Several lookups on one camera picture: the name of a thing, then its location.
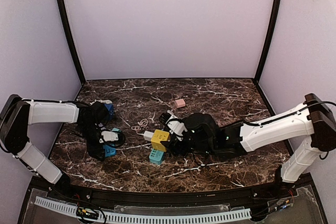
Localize blue square socket adapter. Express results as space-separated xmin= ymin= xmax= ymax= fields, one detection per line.
xmin=103 ymin=145 xmax=116 ymax=158

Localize yellow cube socket adapter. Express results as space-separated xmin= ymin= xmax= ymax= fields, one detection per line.
xmin=151 ymin=130 xmax=171 ymax=152

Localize teal power strip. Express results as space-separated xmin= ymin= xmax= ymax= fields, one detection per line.
xmin=149 ymin=149 xmax=165 ymax=165

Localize white usb charger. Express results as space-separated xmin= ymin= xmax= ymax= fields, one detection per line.
xmin=143 ymin=131 xmax=154 ymax=142

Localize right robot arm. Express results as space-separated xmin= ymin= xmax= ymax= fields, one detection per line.
xmin=159 ymin=93 xmax=335 ymax=185

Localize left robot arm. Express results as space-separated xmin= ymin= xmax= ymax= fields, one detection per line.
xmin=1 ymin=94 xmax=110 ymax=185

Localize small teal plug adapter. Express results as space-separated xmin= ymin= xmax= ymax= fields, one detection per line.
xmin=111 ymin=128 xmax=122 ymax=134

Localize dark blue cube adapter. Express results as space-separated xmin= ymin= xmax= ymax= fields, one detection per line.
xmin=104 ymin=103 xmax=114 ymax=121

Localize pink charger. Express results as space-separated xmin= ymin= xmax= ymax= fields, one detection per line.
xmin=174 ymin=99 xmax=186 ymax=108

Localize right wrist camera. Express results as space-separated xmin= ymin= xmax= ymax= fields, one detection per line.
xmin=159 ymin=112 xmax=187 ymax=137

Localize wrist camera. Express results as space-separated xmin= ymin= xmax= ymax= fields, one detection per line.
xmin=99 ymin=131 xmax=125 ymax=147
xmin=159 ymin=112 xmax=187 ymax=137

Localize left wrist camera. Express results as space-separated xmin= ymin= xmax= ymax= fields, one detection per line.
xmin=99 ymin=131 xmax=125 ymax=147

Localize white slotted cable duct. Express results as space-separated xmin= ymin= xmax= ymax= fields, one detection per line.
xmin=34 ymin=196 xmax=251 ymax=223

